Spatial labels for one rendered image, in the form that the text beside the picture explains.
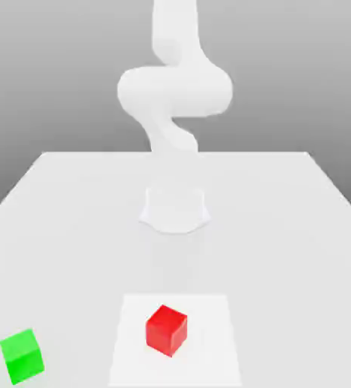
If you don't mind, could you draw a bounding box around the small red cube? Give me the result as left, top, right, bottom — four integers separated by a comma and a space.
145, 304, 189, 358

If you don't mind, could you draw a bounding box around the small green cube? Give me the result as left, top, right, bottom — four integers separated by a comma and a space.
0, 327, 45, 386

